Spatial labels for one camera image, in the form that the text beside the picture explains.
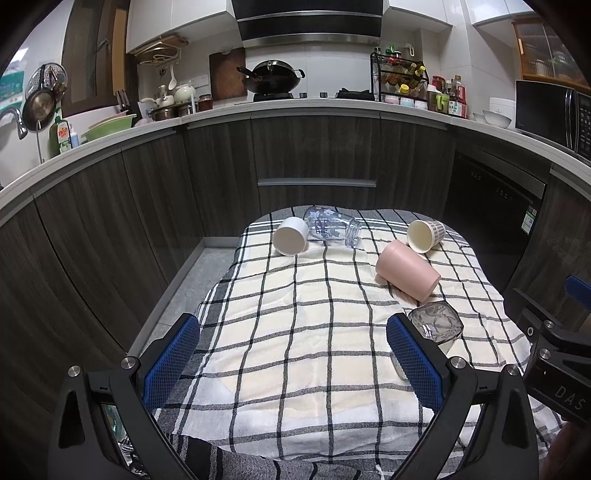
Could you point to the brown wooden cutting board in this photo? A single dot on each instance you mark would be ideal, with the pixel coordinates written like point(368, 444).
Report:
point(227, 74)

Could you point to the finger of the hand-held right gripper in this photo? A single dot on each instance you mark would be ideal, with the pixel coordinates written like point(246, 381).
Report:
point(531, 309)
point(579, 287)

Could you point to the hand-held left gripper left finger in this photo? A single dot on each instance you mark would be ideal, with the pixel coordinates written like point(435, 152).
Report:
point(171, 362)

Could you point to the black knife block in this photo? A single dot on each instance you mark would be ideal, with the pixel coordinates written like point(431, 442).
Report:
point(125, 104)

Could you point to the white ladle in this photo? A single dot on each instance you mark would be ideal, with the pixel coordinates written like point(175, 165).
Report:
point(172, 81)

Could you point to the pink cup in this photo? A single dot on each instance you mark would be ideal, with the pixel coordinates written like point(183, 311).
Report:
point(406, 271)

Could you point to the hanging metal colander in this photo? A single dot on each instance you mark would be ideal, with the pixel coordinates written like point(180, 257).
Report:
point(57, 76)

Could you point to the green mug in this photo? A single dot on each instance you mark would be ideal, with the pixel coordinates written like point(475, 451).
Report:
point(442, 104)

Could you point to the striped white cup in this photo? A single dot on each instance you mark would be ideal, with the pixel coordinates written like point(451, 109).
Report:
point(424, 236)

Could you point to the wooden glass-door cabinet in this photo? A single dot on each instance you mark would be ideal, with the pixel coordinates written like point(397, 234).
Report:
point(549, 48)

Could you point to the white bowl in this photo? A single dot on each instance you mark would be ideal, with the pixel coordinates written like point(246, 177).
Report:
point(497, 119)

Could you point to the black dishwasher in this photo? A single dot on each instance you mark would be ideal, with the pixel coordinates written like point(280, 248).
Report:
point(494, 217)

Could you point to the metal faucet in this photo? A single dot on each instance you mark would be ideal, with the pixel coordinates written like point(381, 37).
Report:
point(16, 121)

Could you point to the clear glass cup lying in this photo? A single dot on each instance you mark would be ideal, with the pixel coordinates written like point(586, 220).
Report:
point(328, 226)

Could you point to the clear square glass cup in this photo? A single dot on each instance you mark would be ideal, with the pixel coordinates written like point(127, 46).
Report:
point(436, 323)

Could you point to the green basin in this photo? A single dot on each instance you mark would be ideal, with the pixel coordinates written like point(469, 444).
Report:
point(108, 129)

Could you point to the red label sauce bottle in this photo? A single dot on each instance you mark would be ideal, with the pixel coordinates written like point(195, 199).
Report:
point(457, 104)

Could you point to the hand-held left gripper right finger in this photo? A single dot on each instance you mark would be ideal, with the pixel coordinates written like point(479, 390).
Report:
point(415, 364)

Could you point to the black wok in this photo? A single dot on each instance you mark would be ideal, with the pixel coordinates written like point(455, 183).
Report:
point(272, 76)

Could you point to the white kettle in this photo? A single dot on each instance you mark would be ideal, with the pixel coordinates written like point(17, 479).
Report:
point(184, 93)

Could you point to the hanging frying pan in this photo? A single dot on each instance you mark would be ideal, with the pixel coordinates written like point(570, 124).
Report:
point(37, 108)

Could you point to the black white checked tablecloth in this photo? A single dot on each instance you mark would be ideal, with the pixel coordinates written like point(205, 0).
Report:
point(300, 323)

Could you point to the brown lidded jar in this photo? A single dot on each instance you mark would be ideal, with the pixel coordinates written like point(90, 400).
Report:
point(206, 102)

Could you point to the black gas stove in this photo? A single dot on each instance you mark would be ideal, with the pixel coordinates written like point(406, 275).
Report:
point(274, 96)

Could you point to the black range hood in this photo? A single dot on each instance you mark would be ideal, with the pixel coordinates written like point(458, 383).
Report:
point(309, 21)

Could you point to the metal cooking pot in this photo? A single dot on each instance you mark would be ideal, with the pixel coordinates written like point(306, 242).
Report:
point(162, 113)

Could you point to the person's right forearm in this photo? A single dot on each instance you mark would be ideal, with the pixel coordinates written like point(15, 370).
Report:
point(567, 450)

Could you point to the metal hanging rack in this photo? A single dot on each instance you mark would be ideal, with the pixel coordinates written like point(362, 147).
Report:
point(159, 48)

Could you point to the green dish soap bottle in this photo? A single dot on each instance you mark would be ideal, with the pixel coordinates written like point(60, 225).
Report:
point(59, 136)

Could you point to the black microwave oven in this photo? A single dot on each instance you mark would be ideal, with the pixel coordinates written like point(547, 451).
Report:
point(549, 113)

